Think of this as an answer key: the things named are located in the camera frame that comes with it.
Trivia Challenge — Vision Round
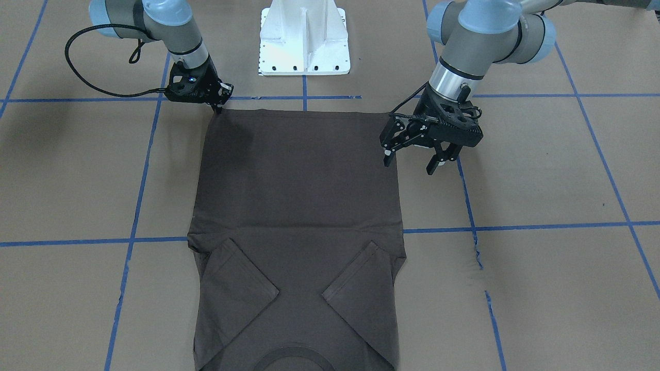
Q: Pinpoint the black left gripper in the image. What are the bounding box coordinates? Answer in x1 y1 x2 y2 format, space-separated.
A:
379 82 484 176

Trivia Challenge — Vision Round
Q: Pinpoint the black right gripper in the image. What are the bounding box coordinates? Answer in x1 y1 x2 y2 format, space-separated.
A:
163 57 234 114

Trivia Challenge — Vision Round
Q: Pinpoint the dark brown t-shirt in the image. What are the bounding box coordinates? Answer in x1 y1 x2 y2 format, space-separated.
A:
188 109 406 370

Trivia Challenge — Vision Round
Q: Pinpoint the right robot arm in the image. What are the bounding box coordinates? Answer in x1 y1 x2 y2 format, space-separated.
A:
89 1 234 113

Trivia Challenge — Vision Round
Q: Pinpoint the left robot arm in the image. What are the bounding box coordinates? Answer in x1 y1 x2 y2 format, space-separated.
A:
379 1 570 175

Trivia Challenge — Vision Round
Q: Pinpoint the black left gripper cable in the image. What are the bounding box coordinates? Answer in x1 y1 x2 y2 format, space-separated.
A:
388 93 484 124

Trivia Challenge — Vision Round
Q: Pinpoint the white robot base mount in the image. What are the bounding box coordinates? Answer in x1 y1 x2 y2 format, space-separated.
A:
258 1 351 77

